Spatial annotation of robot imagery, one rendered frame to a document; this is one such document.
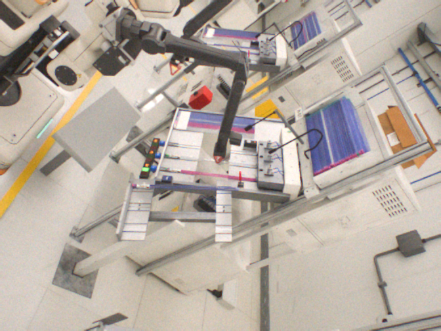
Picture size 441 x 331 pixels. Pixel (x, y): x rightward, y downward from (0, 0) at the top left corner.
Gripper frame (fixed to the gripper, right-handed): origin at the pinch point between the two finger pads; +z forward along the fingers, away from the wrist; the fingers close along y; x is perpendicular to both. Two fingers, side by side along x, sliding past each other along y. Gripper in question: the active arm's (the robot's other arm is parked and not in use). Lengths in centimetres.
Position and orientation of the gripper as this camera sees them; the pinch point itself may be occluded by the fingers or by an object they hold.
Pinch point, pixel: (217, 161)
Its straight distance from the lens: 200.4
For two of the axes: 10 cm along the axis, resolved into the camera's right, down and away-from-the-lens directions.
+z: -1.8, 7.3, 6.6
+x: -9.8, -1.9, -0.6
